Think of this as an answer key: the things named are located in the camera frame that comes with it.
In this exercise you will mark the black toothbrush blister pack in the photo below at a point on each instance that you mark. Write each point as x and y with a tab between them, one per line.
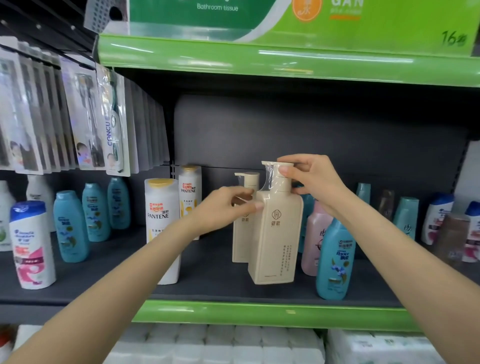
85	120

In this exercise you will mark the pink shampoo bottle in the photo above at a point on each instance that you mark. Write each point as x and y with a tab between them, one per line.
313	243

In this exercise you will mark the teal white-print bottle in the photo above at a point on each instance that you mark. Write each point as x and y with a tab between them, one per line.
406	219

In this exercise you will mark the white blue-cap shampoo bottle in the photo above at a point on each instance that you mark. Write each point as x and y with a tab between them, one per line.
437	217
473	232

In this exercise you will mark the teal blue-flower shampoo bottle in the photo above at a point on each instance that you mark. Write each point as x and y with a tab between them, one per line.
333	266

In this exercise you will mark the grey perforated hang tab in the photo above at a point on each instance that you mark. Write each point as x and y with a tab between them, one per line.
101	15

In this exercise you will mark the white green-label bottle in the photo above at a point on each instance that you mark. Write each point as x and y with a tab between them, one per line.
5	221

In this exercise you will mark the row of grey card packs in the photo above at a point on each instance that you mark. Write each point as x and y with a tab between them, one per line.
148	127

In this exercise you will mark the large beige pump bottle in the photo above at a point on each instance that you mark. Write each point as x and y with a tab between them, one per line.
275	240

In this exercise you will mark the person's left thumb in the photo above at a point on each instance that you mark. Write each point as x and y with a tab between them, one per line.
249	206

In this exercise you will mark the person's right thumb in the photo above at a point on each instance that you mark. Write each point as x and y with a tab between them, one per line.
290	172

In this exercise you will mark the large white yellow-cap shampoo bottle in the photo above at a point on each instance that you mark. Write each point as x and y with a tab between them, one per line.
162	210

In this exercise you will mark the slim teal bottle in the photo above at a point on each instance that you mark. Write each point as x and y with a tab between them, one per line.
363	192

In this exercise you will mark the green shelf edge strip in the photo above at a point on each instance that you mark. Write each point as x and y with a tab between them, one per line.
262	314
262	62

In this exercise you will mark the small beige pump bottle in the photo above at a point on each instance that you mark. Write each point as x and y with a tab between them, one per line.
240	240

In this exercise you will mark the row of hanging toothbrush packs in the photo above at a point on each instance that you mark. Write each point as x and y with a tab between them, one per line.
30	112

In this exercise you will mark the person's right forearm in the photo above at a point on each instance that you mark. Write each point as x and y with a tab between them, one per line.
405	273

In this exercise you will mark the dark grey shelf board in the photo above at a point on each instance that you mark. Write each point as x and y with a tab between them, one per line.
210	270

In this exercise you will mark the white toilet roll pack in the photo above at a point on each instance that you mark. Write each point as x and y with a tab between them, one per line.
225	347

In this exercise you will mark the person's left forearm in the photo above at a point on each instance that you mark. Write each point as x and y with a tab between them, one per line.
112	296

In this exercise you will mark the green bathroom tissue package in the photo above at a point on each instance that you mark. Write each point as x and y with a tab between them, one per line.
300	22

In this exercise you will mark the person's right hand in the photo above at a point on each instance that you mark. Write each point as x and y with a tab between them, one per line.
322	183

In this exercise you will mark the plain white bottle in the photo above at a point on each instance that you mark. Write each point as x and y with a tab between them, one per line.
39	191

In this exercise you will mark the slim brown bottle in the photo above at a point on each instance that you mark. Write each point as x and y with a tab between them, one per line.
386	204

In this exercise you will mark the brown translucent bottle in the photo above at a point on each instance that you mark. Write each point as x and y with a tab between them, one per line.
452	242

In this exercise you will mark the printed white tissue pack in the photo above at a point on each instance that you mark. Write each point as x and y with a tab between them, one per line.
378	350

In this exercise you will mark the person's left hand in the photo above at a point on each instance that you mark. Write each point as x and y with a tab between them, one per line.
219	212

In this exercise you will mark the small white yellow-cap shampoo bottle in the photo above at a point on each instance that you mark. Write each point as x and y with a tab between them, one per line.
189	187

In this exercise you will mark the white blue-cap pink-label bottle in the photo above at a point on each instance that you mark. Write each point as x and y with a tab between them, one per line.
32	247

